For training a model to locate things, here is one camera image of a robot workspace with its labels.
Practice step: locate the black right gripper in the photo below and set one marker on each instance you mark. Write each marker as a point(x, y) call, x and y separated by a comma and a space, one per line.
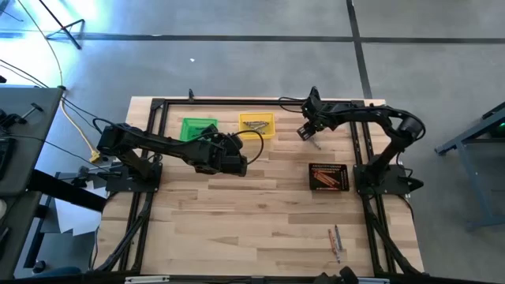
point(315, 116)

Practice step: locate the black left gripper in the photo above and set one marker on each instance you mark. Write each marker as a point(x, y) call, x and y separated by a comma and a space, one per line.
point(234, 165)

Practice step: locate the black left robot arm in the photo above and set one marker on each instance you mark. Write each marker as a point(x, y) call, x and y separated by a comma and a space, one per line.
point(158, 144)

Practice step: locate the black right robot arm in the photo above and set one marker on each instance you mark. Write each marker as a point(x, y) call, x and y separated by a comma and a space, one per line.
point(363, 114)

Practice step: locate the black clamp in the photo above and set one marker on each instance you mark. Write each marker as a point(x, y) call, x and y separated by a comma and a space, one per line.
point(314, 91)
point(191, 94)

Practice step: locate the yellow plastic basket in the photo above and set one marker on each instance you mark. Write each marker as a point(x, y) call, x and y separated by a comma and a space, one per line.
point(246, 135)

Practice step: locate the green plastic basket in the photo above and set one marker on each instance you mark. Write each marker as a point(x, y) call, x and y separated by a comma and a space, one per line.
point(189, 126)

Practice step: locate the black plastic basket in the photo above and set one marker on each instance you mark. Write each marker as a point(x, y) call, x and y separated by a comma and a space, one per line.
point(344, 179)

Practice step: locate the black desk beam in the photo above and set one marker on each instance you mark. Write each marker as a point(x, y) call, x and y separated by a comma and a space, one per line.
point(67, 191)

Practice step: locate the white paper sheet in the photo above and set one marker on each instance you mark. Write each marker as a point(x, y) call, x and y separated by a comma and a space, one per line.
point(73, 217)

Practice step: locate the grey side desk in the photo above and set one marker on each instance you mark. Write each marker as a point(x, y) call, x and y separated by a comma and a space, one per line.
point(31, 158)

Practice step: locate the dark blue rounded object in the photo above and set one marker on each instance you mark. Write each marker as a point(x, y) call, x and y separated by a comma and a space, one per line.
point(59, 271)

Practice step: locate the black floor stand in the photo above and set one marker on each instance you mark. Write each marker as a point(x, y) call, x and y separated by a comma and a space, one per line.
point(63, 27)

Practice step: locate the dark grey desk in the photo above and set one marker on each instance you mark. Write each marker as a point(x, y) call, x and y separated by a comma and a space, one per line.
point(19, 229)

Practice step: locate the black desk tool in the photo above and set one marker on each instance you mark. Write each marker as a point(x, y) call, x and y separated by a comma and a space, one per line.
point(12, 118)

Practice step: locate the black keyboard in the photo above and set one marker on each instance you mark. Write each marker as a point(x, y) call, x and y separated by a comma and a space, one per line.
point(6, 158)

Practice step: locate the black aluminium table frame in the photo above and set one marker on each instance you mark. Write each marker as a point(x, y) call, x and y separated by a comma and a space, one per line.
point(236, 102)

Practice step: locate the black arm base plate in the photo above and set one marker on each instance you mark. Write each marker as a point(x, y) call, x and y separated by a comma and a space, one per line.
point(396, 188)
point(118, 186)

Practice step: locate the silver bracket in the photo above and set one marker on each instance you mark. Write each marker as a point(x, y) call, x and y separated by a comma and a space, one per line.
point(372, 281)
point(146, 279)

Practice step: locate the grey metal table frame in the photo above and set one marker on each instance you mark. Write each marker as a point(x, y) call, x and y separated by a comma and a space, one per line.
point(465, 135)

